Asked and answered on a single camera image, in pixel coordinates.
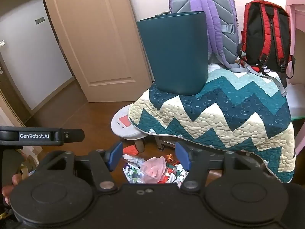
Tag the white crumpled paper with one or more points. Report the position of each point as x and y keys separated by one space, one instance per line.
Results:
x=133 y=159

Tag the red green patterned wrapper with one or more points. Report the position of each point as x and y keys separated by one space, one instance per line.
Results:
x=174 y=174

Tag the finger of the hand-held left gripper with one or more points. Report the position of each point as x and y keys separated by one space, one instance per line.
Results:
x=73 y=135

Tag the person's left hand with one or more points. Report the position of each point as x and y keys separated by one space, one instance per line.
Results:
x=16 y=181

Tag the grey strike plate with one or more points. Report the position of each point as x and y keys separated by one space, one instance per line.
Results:
x=40 y=20

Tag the white round stool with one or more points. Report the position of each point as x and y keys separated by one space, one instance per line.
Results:
x=121 y=124

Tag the red black backpack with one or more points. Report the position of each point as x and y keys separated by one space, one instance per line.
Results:
x=262 y=33

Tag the red gold foil wrapper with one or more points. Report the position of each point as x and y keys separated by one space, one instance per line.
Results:
x=170 y=158

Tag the purple grey backpack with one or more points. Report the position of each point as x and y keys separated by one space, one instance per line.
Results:
x=221 y=16

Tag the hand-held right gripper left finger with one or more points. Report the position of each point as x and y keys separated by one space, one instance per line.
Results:
x=116 y=155

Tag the light wooden door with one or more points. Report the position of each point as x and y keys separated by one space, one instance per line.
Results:
x=95 y=40

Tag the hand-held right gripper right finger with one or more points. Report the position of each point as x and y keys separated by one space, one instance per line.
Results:
x=182 y=157

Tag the dark teal plastic bin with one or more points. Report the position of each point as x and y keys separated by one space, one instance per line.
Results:
x=171 y=52

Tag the white green patterned wrapper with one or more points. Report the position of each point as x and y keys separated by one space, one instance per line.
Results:
x=132 y=174

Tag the red paper scrap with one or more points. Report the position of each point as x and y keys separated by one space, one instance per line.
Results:
x=131 y=150

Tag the zigzag quilted blanket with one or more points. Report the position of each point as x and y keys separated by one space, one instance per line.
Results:
x=214 y=114

